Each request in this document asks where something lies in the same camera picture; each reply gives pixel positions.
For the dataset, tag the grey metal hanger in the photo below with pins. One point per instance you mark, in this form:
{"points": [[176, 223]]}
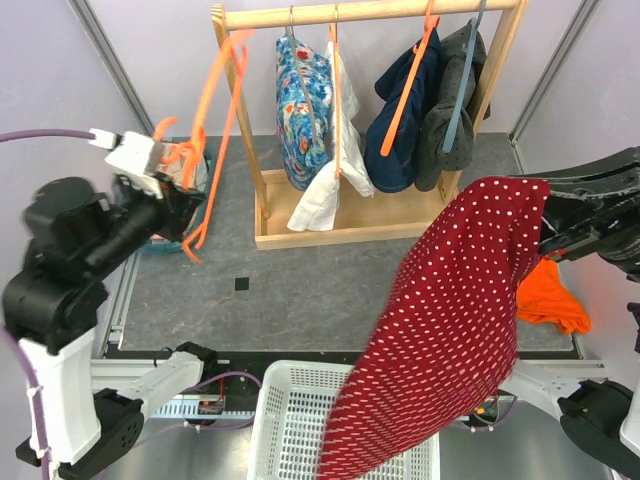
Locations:
{"points": [[292, 41]]}

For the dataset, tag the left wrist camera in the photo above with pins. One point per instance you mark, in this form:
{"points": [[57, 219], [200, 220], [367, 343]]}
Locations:
{"points": [[137, 157]]}

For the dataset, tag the orange cloth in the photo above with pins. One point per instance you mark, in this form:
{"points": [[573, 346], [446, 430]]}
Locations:
{"points": [[541, 298]]}

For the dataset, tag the dark blue denim garment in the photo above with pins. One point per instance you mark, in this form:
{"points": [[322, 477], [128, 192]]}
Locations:
{"points": [[396, 171]]}

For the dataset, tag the floral oven mitt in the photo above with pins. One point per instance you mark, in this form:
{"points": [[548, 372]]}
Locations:
{"points": [[190, 165]]}

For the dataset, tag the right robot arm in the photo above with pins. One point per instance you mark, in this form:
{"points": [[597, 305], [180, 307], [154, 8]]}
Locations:
{"points": [[600, 418]]}

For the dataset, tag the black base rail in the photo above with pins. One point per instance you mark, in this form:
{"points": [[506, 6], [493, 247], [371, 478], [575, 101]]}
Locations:
{"points": [[118, 368]]}

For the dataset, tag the grey dotted garment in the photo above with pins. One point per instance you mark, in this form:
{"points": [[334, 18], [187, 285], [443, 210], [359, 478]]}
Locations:
{"points": [[431, 161]]}

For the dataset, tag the teal plastic tray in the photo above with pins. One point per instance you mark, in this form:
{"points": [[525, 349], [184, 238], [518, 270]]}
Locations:
{"points": [[159, 245]]}

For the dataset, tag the orange hanger with white shirt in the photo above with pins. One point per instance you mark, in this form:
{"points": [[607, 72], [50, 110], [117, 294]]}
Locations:
{"points": [[333, 31]]}

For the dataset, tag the blue floral garment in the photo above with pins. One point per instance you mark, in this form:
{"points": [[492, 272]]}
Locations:
{"points": [[302, 158]]}

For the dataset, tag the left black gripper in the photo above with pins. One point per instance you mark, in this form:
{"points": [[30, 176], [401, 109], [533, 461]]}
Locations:
{"points": [[178, 206]]}

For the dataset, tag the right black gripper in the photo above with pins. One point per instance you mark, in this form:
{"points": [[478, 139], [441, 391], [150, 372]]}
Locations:
{"points": [[590, 201]]}

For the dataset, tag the wooden clothes rack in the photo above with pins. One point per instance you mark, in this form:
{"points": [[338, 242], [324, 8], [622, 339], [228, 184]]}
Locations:
{"points": [[384, 216]]}

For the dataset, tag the red polka dot skirt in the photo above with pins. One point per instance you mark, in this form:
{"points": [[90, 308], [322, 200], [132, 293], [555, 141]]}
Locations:
{"points": [[447, 336]]}

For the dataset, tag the white plastic basket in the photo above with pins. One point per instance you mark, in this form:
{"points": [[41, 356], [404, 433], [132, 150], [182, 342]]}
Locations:
{"points": [[293, 405]]}

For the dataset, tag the blue grey hanger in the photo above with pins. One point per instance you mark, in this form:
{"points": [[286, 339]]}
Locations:
{"points": [[452, 127]]}

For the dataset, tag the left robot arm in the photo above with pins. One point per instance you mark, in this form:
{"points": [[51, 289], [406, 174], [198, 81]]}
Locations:
{"points": [[51, 311]]}

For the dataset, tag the white shirt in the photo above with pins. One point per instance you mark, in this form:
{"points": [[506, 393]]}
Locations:
{"points": [[318, 206]]}

